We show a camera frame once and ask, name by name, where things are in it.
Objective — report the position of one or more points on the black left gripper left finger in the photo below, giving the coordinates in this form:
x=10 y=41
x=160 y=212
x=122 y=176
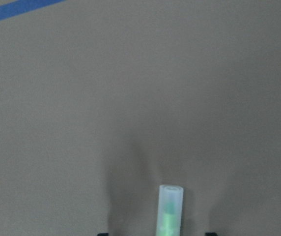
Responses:
x=103 y=234

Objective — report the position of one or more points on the green marker pen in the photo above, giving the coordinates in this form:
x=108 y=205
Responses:
x=169 y=212

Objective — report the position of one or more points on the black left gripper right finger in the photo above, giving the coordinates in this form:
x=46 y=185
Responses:
x=210 y=234

